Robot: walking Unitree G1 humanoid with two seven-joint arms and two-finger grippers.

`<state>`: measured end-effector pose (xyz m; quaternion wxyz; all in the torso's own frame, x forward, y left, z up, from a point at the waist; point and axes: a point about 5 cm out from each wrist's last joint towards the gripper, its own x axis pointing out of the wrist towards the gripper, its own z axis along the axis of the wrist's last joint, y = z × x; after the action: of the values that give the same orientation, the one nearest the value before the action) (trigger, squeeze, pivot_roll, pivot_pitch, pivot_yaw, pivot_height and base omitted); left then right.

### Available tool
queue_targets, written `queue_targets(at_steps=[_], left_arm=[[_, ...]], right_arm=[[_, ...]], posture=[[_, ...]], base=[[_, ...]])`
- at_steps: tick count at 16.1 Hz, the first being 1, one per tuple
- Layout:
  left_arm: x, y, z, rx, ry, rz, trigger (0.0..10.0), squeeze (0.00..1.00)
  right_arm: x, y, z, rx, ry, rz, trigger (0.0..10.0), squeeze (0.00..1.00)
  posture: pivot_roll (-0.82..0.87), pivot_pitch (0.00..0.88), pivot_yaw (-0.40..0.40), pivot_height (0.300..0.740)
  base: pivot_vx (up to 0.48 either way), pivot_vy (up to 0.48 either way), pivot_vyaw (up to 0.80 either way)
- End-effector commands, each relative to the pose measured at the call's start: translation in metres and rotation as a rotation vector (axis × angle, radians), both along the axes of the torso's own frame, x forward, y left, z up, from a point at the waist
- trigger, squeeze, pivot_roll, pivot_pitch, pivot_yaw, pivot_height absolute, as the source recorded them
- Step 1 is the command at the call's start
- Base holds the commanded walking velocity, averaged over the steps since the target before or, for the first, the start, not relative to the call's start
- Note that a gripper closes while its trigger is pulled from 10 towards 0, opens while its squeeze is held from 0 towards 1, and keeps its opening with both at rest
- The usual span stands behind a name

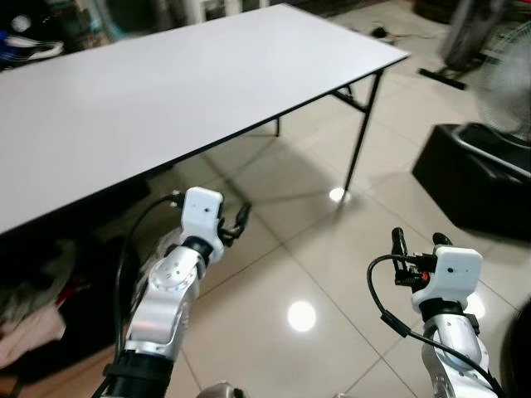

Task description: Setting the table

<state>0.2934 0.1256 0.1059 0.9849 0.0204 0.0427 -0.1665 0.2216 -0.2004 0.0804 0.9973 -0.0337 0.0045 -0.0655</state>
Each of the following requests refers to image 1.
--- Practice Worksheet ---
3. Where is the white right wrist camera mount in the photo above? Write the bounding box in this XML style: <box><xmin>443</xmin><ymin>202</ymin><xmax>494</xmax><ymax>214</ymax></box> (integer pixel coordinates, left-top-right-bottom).
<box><xmin>412</xmin><ymin>245</ymin><xmax>485</xmax><ymax>315</ymax></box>

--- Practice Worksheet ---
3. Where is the white folding table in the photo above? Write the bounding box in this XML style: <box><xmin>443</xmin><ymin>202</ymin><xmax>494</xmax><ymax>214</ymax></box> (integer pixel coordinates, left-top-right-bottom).
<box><xmin>0</xmin><ymin>2</ymin><xmax>412</xmax><ymax>237</ymax></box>

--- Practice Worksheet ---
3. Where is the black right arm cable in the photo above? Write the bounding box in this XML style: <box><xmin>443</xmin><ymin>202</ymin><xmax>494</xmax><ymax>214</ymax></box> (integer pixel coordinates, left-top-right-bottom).
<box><xmin>368</xmin><ymin>254</ymin><xmax>506</xmax><ymax>398</ymax></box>

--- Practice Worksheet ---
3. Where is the black floor plug cable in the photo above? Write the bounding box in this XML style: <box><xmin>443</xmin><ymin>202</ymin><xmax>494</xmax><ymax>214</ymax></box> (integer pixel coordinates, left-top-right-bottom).
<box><xmin>368</xmin><ymin>27</ymin><xmax>401</xmax><ymax>43</ymax></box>

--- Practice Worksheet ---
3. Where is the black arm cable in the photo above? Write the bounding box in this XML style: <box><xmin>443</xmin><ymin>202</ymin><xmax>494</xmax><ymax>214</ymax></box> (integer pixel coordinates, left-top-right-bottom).
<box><xmin>100</xmin><ymin>192</ymin><xmax>184</xmax><ymax>398</ymax></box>
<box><xmin>368</xmin><ymin>254</ymin><xmax>506</xmax><ymax>398</ymax></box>

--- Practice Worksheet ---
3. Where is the grey standing fan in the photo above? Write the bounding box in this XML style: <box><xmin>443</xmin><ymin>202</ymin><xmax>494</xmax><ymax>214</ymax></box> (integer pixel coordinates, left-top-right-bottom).
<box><xmin>473</xmin><ymin>20</ymin><xmax>531</xmax><ymax>143</ymax></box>

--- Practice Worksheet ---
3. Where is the black storage box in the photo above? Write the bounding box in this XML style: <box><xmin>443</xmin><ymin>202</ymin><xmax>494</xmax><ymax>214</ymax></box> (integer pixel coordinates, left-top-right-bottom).
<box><xmin>412</xmin><ymin>123</ymin><xmax>531</xmax><ymax>242</ymax></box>

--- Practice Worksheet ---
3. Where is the dark round object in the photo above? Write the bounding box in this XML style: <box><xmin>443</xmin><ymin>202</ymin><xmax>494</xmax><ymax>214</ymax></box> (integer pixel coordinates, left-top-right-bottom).
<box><xmin>504</xmin><ymin>305</ymin><xmax>531</xmax><ymax>398</ymax></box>

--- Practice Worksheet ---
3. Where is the black folding table leg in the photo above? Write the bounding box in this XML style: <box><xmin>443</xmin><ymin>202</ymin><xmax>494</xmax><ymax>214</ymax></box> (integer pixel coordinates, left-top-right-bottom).
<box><xmin>332</xmin><ymin>70</ymin><xmax>385</xmax><ymax>197</ymax></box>

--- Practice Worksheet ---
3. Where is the grey robot leg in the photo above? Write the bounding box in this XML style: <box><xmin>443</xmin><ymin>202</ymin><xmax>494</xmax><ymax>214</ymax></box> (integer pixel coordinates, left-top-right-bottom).
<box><xmin>197</xmin><ymin>381</ymin><xmax>246</xmax><ymax>398</ymax></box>

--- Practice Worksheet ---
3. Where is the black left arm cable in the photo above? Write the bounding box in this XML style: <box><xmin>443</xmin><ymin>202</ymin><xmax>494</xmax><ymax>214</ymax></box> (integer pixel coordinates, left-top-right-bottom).
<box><xmin>100</xmin><ymin>192</ymin><xmax>184</xmax><ymax>398</ymax></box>

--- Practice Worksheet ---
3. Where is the pile of clothes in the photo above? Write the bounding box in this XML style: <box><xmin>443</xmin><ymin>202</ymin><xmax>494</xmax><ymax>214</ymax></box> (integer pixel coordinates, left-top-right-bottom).
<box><xmin>0</xmin><ymin>240</ymin><xmax>77</xmax><ymax>376</ymax></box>

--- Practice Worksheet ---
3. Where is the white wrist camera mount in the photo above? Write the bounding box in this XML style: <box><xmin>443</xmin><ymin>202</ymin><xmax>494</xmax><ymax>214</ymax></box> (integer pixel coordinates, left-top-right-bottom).
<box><xmin>180</xmin><ymin>187</ymin><xmax>226</xmax><ymax>255</ymax></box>
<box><xmin>412</xmin><ymin>245</ymin><xmax>485</xmax><ymax>315</ymax></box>

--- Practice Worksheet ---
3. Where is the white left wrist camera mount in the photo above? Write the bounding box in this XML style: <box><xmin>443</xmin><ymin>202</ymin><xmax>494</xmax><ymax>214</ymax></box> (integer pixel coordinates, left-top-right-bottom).
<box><xmin>180</xmin><ymin>187</ymin><xmax>226</xmax><ymax>255</ymax></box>

